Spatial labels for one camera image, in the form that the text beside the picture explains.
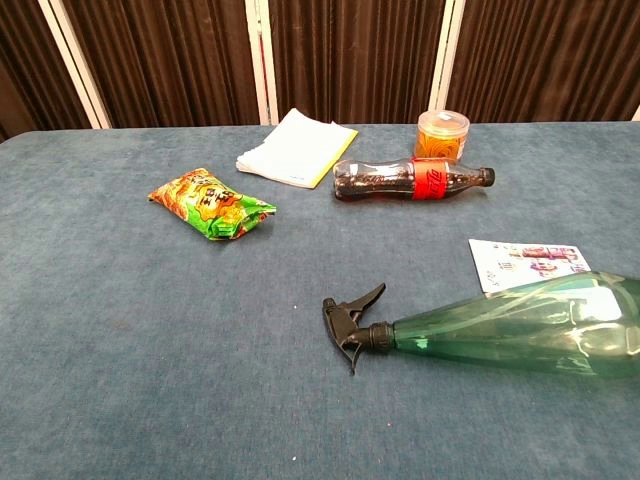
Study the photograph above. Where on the white notepad yellow edge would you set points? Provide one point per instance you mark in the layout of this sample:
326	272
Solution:
300	147

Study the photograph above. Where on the white screen frame post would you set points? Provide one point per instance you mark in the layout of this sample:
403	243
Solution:
75	65
446	55
262	60

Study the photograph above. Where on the clear orange plastic jar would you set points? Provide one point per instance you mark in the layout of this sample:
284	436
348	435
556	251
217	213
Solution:
441	137

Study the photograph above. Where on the green orange snack bag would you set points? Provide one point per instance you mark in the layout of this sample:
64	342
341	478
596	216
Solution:
210	202

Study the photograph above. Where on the cola bottle red label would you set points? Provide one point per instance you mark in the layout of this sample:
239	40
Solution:
380	180

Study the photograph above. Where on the brown pleated screen panel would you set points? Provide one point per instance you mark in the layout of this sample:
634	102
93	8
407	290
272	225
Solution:
355	60
545	60
170	60
25	75

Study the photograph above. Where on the white printed card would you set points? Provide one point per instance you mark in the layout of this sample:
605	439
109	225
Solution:
505	262

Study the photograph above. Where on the green spray bottle black trigger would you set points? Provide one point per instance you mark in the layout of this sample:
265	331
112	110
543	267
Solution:
500	335

